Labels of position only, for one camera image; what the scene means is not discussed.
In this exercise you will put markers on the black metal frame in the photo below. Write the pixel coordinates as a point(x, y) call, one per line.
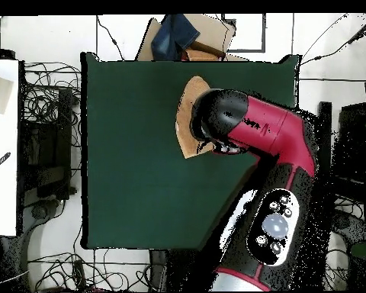
point(64, 122)
point(324, 122)

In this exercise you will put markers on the dark green table cloth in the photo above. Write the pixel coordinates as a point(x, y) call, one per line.
point(134, 183)

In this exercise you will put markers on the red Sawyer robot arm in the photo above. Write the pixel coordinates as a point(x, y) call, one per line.
point(268, 131)

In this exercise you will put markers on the brown cardboard box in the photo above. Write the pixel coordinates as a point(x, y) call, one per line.
point(210, 30)

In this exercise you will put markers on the white side table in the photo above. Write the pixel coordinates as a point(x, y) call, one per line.
point(3, 198)

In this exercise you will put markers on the black power strip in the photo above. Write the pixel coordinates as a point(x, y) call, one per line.
point(80, 274)

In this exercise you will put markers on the tan terry towel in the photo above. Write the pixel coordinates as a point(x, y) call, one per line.
point(186, 122)

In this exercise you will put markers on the blue denim jeans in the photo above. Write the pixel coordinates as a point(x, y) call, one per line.
point(174, 36)

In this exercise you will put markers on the grey square frame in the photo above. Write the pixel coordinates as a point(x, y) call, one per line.
point(263, 33)

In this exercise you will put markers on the black striped stick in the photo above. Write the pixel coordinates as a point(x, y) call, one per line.
point(0, 162)

